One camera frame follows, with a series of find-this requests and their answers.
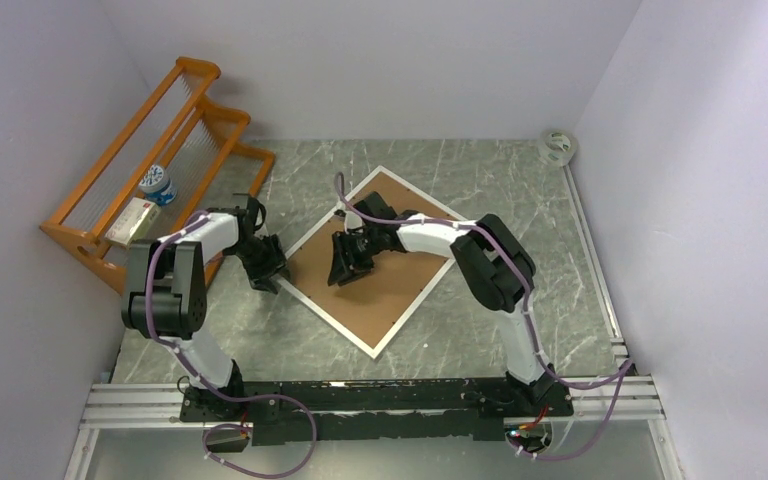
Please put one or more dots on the brown frame backing board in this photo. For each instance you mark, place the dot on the brown frame backing board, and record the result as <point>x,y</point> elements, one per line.
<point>377,291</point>

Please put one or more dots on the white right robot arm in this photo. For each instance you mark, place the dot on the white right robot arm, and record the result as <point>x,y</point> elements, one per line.
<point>498,272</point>

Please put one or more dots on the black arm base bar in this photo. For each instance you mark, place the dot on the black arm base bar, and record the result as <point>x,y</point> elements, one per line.
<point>482,409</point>

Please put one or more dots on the white picture frame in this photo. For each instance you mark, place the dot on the white picture frame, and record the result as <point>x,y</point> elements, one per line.
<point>357,338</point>

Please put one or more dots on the white red small box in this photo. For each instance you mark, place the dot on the white red small box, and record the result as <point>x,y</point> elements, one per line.
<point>133,222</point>

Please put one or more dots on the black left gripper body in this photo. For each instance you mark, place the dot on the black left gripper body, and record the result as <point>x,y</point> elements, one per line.
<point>262,257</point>

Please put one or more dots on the blue white round tin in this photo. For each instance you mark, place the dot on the blue white round tin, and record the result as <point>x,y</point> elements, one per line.
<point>157,186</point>

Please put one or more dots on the orange wooden rack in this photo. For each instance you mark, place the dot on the orange wooden rack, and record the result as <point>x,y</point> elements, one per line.
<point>178,134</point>

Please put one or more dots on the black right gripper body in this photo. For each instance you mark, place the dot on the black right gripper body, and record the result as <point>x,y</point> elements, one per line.
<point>373,243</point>

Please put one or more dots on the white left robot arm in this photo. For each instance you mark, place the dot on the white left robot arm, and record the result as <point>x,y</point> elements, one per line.
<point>165,292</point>

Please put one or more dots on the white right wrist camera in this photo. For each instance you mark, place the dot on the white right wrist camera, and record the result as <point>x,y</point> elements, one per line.
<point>352,222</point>

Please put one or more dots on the aluminium rail frame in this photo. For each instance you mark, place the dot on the aluminium rail frame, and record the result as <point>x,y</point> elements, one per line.
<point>369,311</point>

